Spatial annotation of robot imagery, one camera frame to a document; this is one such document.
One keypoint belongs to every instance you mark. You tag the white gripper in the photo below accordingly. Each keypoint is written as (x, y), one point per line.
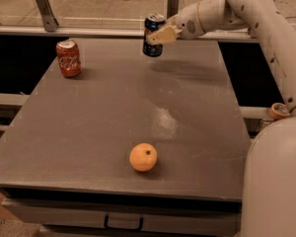
(187, 25)

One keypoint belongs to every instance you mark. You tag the blue pepsi can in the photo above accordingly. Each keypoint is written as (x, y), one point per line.
(151, 25)

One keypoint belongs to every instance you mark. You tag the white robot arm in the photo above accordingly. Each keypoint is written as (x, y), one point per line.
(269, 192)

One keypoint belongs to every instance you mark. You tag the red coke can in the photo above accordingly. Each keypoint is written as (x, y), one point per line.
(68, 55)

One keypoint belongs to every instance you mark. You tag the orange fruit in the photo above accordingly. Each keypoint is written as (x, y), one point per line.
(143, 157)

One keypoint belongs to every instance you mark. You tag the middle metal bracket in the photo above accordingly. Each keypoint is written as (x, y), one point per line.
(172, 7)

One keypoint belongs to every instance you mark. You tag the metal bracket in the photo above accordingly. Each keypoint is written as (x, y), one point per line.
(49, 22)
(172, 7)

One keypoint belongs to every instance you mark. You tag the left metal bracket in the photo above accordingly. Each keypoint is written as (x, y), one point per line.
(49, 22)

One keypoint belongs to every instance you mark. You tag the horizontal metal rail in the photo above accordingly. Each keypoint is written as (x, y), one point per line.
(112, 33)

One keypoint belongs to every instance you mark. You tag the grey drawer with black handle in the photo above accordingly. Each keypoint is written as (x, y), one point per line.
(79, 216)

